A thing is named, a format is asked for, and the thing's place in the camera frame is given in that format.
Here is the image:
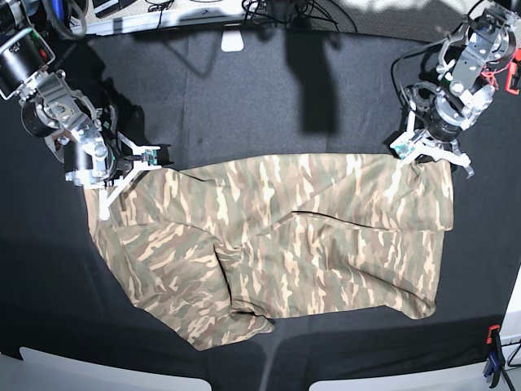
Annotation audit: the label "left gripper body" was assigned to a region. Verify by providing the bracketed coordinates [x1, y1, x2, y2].
[414, 154, 443, 164]

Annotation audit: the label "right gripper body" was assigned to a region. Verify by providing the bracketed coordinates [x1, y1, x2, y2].
[121, 142, 172, 191]

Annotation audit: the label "camouflage t-shirt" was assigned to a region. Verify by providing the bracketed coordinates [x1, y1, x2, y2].
[85, 154, 454, 350]

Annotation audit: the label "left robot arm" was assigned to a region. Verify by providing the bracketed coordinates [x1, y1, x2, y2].
[390, 1, 520, 176]

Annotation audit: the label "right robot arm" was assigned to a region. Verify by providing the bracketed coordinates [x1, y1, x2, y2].
[1, 1, 168, 190]

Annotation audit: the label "black table cloth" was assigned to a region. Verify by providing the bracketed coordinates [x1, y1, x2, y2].
[1, 30, 520, 390]

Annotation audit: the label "orange clamp top right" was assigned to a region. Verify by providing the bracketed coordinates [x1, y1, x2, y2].
[505, 48, 521, 95]

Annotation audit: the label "orange clamp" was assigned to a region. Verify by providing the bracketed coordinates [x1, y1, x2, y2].
[505, 48, 521, 95]
[484, 324, 505, 389]

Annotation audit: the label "white tape patch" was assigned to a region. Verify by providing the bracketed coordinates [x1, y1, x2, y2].
[221, 26, 245, 53]

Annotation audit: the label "orange clamp bottom right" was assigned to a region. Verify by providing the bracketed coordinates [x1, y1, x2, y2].
[484, 324, 505, 389]

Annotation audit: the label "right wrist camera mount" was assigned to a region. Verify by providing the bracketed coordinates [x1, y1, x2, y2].
[99, 132, 161, 221]

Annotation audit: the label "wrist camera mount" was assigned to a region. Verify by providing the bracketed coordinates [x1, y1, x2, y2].
[390, 109, 475, 178]
[99, 132, 161, 221]

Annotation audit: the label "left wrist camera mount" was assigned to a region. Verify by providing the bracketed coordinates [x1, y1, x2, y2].
[390, 109, 475, 178]

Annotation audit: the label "black cables on desk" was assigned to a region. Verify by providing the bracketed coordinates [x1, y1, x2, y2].
[239, 0, 359, 33]

